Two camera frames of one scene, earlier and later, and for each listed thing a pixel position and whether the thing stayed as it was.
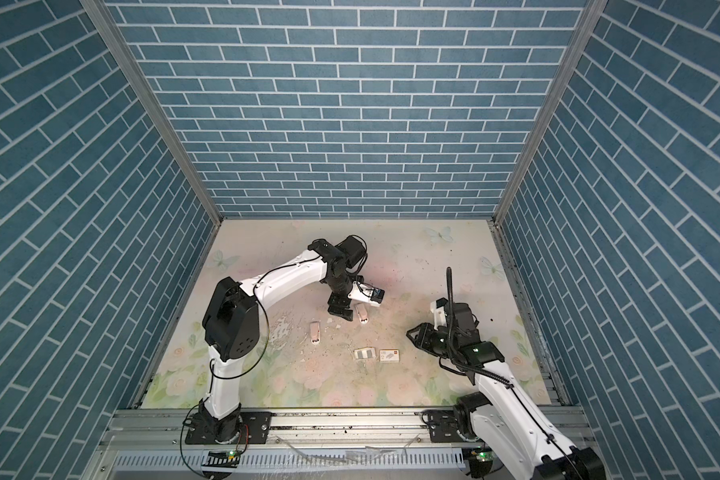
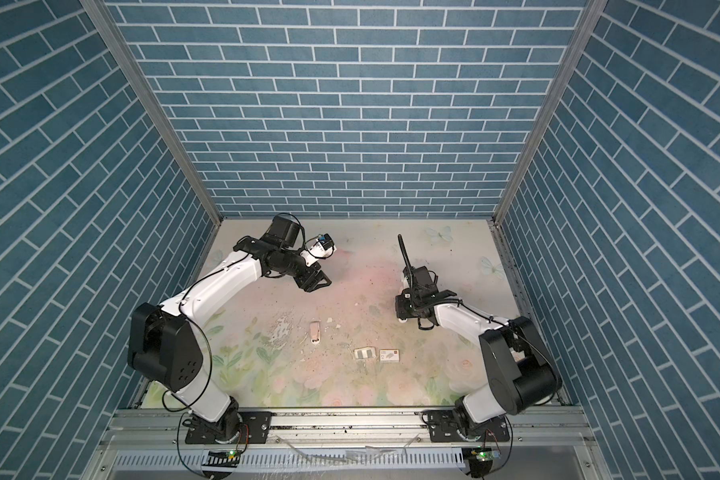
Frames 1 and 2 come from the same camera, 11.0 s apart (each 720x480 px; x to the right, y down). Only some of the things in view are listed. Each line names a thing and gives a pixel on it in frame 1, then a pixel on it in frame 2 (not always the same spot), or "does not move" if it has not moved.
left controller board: (230, 459) does not move
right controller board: (480, 464) does not move
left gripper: (341, 306) to (309, 280)
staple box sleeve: (389, 355) does not move
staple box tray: (365, 353) does not move
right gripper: (422, 337) to (399, 306)
